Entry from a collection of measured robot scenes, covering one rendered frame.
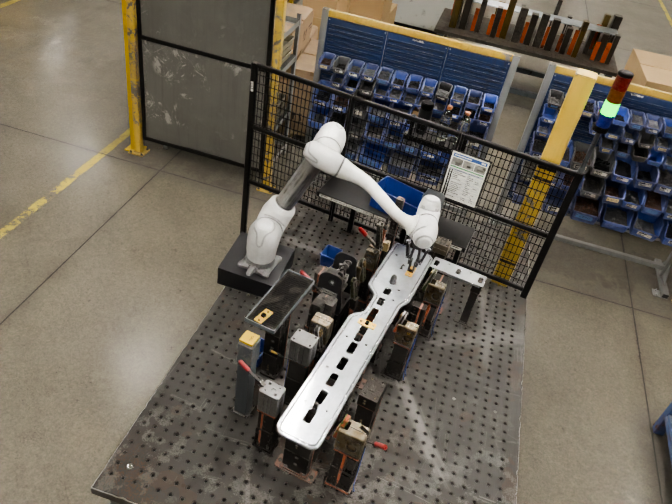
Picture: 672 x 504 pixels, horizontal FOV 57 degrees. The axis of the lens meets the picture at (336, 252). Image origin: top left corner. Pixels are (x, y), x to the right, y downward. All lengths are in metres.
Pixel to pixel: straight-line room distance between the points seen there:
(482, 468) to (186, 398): 1.32
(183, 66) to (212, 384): 2.98
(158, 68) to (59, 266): 1.78
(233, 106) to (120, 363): 2.27
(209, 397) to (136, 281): 1.74
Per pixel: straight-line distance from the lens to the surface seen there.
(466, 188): 3.48
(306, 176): 3.11
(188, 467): 2.69
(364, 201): 3.56
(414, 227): 2.79
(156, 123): 5.59
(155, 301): 4.30
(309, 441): 2.41
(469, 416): 3.05
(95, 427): 3.70
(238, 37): 4.92
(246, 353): 2.51
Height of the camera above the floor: 2.99
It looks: 38 degrees down
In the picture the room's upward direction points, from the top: 11 degrees clockwise
